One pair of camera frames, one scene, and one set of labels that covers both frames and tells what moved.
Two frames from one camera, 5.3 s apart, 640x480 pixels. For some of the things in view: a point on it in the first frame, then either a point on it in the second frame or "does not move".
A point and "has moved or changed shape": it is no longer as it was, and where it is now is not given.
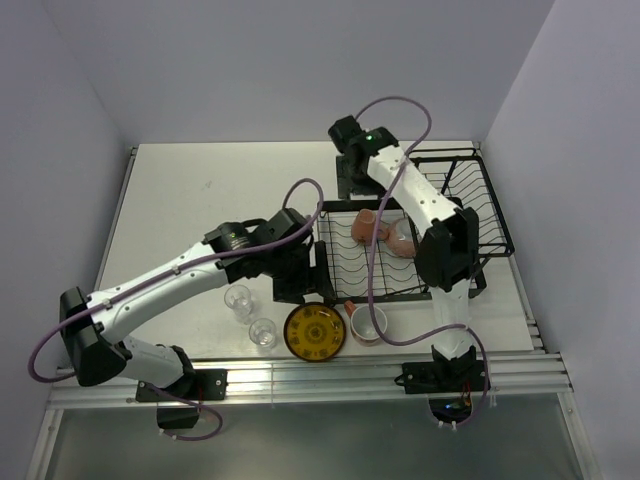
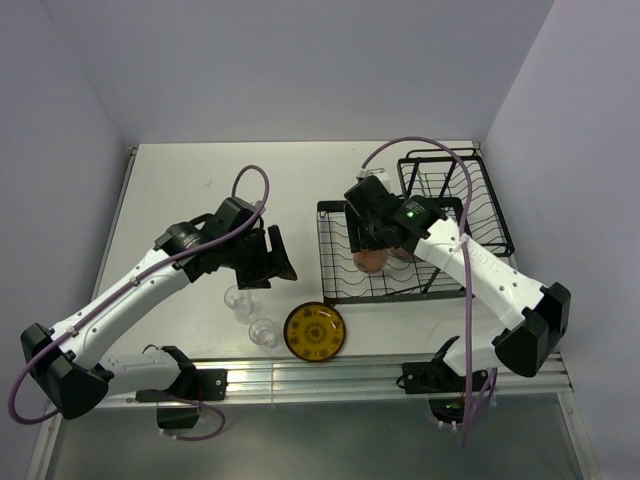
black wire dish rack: [367, 249] does not move
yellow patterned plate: [315, 331] does not move
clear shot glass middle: [239, 299] does not move
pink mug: [362, 325] → [370, 261]
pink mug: [362, 227] has moved or changed shape
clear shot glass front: [262, 331] does not move
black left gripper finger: [324, 282] → [281, 264]
